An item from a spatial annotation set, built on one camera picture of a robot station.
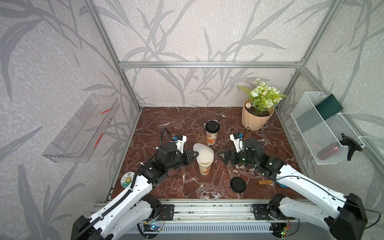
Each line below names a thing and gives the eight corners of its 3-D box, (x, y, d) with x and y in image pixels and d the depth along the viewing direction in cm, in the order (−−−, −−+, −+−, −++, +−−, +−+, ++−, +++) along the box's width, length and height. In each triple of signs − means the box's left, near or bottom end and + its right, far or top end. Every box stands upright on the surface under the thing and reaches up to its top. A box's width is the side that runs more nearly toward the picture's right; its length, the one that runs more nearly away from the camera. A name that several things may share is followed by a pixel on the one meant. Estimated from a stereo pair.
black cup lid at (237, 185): (231, 193, 82) (231, 192, 80) (229, 177, 87) (229, 176, 86) (246, 193, 82) (247, 192, 80) (243, 177, 87) (244, 176, 86)
